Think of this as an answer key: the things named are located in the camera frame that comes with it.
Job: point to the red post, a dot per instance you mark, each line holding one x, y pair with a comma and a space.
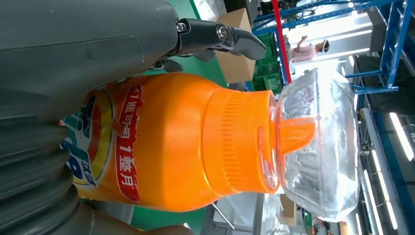
281, 42

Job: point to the blue metal rack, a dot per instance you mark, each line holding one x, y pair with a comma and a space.
394, 42

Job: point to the large white table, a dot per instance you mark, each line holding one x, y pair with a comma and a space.
240, 211

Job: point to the person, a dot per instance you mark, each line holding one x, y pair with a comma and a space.
304, 53

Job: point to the green plastic crate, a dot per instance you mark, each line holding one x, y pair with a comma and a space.
267, 68

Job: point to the cardboard box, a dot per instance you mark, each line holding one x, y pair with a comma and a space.
236, 69

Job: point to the metal table frame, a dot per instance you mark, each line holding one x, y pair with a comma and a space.
223, 216

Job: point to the orange detergent bottle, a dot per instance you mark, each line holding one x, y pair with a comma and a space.
181, 139

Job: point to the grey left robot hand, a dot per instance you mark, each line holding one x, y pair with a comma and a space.
81, 42

